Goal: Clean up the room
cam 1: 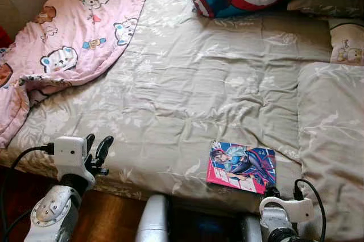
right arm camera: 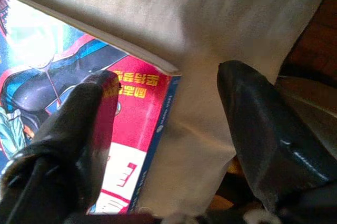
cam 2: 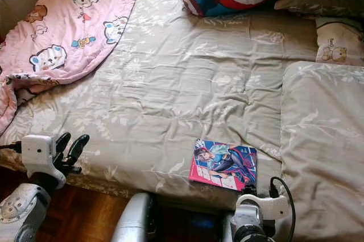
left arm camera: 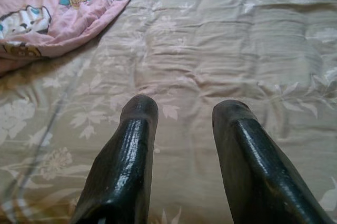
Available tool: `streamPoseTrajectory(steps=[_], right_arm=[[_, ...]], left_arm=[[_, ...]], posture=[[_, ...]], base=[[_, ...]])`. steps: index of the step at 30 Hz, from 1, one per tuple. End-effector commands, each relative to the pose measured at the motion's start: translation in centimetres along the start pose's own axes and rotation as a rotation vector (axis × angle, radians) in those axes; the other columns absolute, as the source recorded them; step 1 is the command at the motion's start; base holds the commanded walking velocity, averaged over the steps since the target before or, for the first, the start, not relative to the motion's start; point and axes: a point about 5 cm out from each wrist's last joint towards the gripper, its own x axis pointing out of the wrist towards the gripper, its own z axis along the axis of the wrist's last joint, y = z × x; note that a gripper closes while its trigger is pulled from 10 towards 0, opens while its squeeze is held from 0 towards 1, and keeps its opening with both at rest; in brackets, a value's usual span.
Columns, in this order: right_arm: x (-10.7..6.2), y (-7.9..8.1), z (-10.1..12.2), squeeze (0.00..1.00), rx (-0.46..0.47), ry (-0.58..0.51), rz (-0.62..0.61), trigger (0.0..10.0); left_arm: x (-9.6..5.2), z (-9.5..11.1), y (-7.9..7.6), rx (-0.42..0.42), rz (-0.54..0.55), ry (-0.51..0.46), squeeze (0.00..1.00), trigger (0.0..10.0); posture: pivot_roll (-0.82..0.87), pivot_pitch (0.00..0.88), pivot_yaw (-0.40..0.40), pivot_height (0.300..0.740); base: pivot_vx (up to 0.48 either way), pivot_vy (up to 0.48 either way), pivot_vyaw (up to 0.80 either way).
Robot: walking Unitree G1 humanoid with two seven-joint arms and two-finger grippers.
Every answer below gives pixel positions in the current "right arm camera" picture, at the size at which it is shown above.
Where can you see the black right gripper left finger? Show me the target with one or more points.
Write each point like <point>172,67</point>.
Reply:
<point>60,155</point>

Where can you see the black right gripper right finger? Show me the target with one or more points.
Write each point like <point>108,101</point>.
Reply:
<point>263,129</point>

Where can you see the colourful comic book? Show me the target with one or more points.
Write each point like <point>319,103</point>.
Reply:
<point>137,108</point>

